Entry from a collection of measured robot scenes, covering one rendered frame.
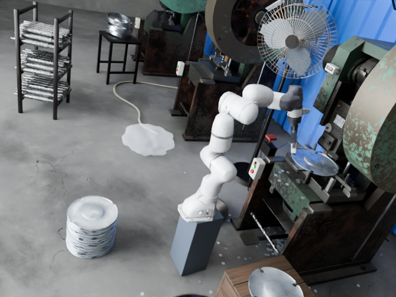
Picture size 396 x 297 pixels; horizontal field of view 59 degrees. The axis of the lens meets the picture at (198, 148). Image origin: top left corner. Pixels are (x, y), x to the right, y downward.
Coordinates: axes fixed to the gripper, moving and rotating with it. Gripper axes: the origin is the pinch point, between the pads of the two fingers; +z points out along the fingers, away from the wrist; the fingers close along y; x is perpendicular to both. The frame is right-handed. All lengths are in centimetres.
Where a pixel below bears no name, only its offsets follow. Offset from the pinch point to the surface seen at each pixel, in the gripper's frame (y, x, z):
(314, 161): 0.8, 12.5, 7.6
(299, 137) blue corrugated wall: -190, -15, 72
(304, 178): 6.7, 7.7, 17.2
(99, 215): 64, -104, 25
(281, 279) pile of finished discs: 58, 3, 51
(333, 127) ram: -3.8, 21.5, -13.0
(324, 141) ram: -0.6, 17.7, -5.1
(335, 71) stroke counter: -5.7, 19.9, -45.3
